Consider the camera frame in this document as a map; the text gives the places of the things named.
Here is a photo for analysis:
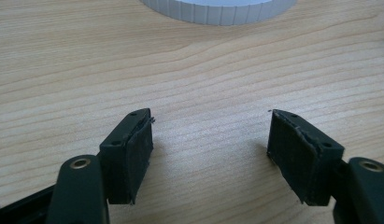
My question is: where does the white ribbed round container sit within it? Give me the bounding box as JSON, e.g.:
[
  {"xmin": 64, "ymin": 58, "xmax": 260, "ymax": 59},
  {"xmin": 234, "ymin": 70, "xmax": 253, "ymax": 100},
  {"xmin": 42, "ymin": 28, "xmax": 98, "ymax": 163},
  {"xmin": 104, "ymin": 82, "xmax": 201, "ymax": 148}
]
[{"xmin": 138, "ymin": 0, "xmax": 298, "ymax": 27}]

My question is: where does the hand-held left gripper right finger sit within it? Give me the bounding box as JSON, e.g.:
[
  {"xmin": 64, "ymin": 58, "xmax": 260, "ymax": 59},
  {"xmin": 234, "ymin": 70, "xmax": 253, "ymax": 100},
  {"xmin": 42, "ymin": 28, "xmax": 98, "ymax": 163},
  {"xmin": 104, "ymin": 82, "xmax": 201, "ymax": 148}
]
[{"xmin": 266, "ymin": 108, "xmax": 346, "ymax": 207}]

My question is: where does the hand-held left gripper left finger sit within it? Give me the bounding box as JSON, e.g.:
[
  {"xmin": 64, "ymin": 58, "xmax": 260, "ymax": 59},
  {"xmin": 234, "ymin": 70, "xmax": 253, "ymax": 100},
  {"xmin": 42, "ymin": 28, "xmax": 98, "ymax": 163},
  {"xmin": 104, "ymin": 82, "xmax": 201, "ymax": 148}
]
[{"xmin": 98, "ymin": 107, "xmax": 155, "ymax": 206}]

